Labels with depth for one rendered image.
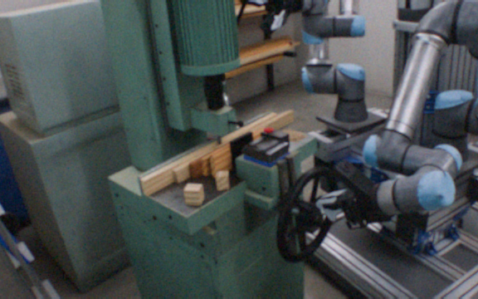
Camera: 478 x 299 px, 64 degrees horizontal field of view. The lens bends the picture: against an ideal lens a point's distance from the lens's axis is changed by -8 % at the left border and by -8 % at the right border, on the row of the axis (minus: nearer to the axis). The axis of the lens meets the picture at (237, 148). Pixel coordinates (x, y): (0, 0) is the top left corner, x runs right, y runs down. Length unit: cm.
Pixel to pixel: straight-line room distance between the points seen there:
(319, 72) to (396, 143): 83
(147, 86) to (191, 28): 29
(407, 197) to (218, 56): 62
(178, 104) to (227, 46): 26
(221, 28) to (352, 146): 88
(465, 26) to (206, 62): 67
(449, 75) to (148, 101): 110
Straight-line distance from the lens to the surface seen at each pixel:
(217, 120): 124
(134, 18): 130
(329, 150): 173
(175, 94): 129
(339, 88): 175
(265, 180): 114
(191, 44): 116
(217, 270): 125
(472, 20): 110
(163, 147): 141
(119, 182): 153
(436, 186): 85
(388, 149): 98
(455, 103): 144
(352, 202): 97
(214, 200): 112
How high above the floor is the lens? 149
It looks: 25 degrees down
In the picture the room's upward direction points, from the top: 6 degrees counter-clockwise
